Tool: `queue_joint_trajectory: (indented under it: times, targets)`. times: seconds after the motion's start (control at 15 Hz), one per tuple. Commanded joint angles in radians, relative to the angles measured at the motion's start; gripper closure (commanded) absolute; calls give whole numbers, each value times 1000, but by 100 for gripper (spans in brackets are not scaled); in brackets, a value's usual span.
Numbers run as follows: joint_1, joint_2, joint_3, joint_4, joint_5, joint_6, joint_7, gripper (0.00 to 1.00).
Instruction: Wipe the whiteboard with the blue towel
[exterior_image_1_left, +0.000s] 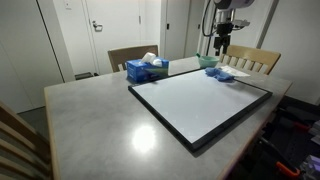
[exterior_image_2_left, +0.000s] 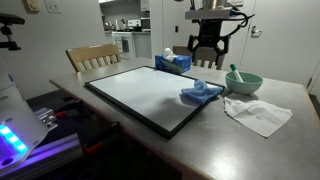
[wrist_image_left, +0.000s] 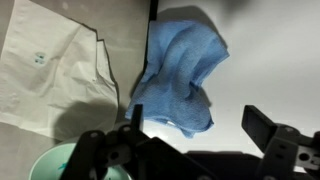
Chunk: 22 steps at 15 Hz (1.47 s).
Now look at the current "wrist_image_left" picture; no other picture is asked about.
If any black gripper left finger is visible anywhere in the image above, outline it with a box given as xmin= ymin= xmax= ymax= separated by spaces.
xmin=59 ymin=103 xmax=158 ymax=180

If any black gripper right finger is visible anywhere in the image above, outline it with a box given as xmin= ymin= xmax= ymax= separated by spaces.
xmin=241 ymin=104 xmax=320 ymax=180

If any blue towel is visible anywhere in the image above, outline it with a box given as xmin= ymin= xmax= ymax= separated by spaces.
xmin=124 ymin=19 xmax=231 ymax=139

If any black framed whiteboard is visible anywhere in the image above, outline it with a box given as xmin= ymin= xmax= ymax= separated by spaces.
xmin=143 ymin=0 xmax=320 ymax=169

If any white marker green cap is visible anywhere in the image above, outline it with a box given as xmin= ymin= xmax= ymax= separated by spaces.
xmin=57 ymin=160 xmax=71 ymax=172

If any green bowl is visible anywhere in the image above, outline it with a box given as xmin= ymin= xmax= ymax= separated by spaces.
xmin=28 ymin=121 xmax=134 ymax=180

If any white crumpled cloth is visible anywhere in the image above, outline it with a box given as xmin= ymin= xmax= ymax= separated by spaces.
xmin=0 ymin=0 xmax=120 ymax=142

